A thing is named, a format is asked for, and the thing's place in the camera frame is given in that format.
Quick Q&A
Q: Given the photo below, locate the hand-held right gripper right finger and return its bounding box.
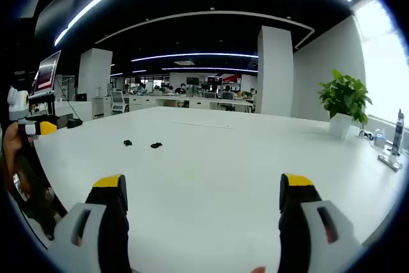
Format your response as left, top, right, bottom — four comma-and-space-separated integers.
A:
277, 173, 364, 273

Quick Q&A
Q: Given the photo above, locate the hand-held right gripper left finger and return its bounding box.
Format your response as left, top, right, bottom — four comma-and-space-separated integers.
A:
48, 173, 132, 273

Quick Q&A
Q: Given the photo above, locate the person's left hand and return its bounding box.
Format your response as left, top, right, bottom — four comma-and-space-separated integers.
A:
2, 122, 25, 172

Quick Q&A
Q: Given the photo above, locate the tilted computer monitor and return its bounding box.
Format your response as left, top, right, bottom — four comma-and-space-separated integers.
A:
31, 49, 63, 95

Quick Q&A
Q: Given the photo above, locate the white office chair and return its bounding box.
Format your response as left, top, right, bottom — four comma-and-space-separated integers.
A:
109, 90, 130, 114

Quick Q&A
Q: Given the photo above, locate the white plant pot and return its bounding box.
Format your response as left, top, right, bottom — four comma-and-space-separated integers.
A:
328, 113, 353, 140

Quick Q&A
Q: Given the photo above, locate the clear flat tray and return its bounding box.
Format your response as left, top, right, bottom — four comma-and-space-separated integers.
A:
378, 152, 403, 172

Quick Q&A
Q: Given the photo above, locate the small white box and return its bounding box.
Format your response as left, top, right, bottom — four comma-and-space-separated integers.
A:
373, 128, 388, 146

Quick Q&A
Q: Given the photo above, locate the green potted plant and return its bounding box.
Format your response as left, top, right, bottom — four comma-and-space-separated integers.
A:
317, 68, 373, 125

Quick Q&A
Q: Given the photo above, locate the row of white office desks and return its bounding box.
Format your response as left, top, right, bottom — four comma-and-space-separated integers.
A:
127, 93, 257, 113

